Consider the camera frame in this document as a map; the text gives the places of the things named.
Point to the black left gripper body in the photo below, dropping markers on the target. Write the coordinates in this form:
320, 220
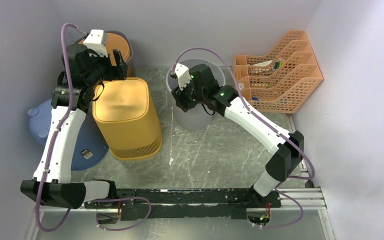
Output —
102, 71

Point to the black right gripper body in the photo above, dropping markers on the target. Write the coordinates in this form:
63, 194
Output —
201, 95

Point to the light grey plastic bin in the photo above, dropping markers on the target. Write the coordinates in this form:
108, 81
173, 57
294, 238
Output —
196, 118

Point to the orange plastic bin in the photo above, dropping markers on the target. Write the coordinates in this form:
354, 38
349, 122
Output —
116, 40

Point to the yellow mesh plastic bin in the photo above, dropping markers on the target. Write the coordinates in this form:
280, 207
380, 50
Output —
126, 116

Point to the blue plastic bin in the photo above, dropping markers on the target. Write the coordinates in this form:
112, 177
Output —
90, 147

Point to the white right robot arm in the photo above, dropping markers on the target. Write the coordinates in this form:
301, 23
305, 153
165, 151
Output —
284, 146

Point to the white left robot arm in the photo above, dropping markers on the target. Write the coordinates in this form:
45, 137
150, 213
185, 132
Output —
59, 142

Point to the orange plastic file organizer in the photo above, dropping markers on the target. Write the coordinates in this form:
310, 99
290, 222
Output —
281, 80

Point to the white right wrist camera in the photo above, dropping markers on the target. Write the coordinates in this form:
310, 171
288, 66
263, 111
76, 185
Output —
181, 73

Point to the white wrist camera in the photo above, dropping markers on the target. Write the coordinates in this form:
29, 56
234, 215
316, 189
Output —
181, 73
96, 41

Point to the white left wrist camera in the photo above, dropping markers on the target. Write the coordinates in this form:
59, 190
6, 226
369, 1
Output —
96, 41

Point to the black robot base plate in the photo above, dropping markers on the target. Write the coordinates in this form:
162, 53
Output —
186, 203

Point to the aluminium frame rail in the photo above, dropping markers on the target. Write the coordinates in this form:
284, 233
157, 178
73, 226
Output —
302, 199

